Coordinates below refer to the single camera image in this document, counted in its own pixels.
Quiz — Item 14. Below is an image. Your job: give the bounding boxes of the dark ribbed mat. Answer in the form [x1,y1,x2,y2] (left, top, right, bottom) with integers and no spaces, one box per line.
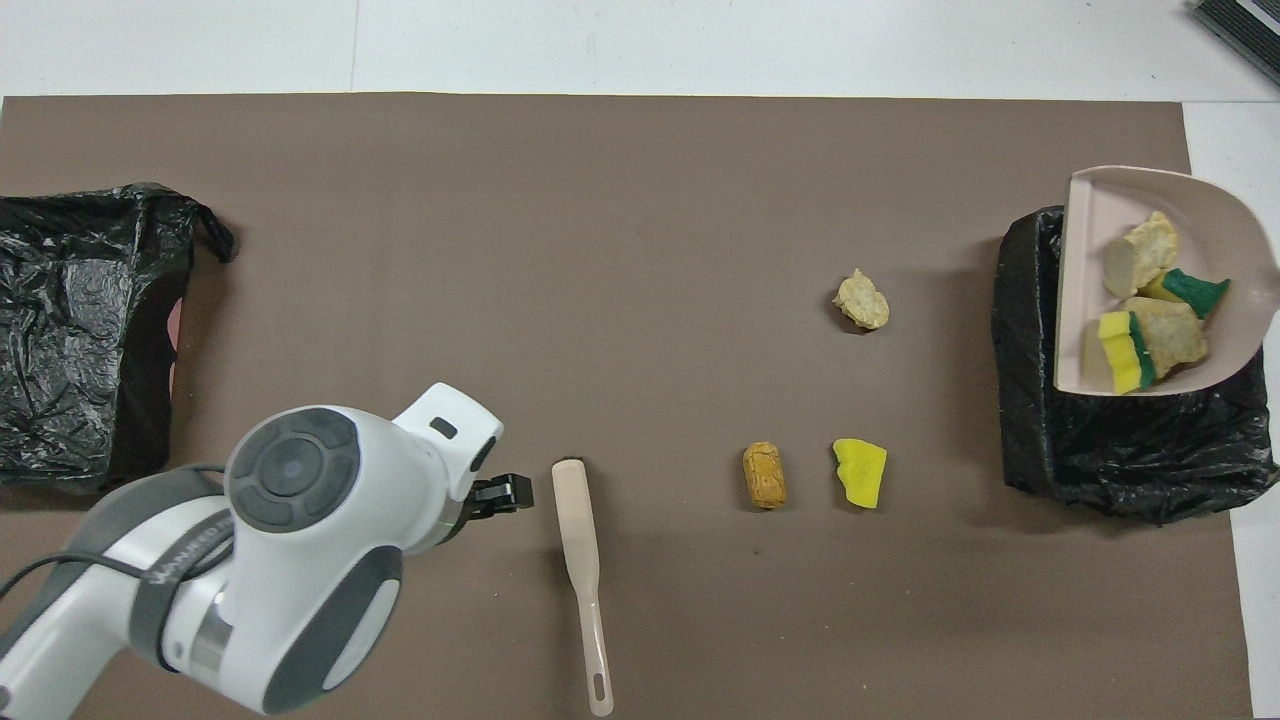
[1188,0,1280,89]

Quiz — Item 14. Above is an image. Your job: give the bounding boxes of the beige hand brush black bristles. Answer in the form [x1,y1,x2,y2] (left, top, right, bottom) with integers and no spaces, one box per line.
[551,458,615,718]

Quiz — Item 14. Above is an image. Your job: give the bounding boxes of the brown ridged foam roll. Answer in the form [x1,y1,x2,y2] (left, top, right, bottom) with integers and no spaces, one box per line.
[742,442,788,511]

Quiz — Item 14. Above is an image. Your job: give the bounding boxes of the plain yellow sponge piece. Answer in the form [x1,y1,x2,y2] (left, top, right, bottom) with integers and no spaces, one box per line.
[832,438,889,510]

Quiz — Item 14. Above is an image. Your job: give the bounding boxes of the pale yellow paper ball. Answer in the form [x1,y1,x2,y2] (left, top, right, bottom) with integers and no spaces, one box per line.
[1125,296,1211,379]
[833,268,891,332]

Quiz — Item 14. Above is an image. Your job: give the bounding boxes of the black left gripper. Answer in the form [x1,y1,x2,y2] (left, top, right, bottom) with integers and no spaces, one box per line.
[460,473,532,524]

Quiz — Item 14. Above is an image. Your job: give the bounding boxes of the pale beige chunk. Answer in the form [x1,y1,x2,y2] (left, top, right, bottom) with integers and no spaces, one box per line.
[1103,210,1181,299]

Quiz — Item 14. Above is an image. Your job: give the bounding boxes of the brown paper table mat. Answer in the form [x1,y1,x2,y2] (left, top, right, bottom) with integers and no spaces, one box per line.
[0,92,1256,720]

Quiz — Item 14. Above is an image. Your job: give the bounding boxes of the yellow sponge with green edge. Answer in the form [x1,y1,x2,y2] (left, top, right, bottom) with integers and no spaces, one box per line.
[1097,309,1159,396]

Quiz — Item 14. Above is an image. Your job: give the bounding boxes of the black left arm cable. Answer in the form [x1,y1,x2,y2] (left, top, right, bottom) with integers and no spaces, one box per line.
[0,462,236,606]

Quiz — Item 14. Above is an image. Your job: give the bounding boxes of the beige plastic dustpan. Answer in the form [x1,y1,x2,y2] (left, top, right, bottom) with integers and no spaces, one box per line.
[1053,164,1280,398]

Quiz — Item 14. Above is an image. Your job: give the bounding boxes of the bin lined with black bag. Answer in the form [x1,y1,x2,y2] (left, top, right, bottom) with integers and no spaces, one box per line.
[992,204,1280,527]
[0,182,237,493]

